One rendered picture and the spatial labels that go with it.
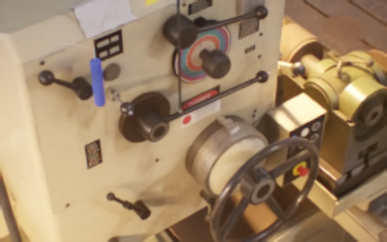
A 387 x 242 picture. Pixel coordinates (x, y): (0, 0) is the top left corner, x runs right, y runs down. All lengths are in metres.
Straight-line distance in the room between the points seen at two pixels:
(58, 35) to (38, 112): 0.18
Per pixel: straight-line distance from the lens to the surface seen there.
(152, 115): 1.83
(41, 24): 1.64
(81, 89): 1.66
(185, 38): 1.73
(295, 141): 1.95
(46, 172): 1.82
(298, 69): 2.14
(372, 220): 2.82
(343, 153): 2.48
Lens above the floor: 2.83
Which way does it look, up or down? 43 degrees down
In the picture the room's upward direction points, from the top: straight up
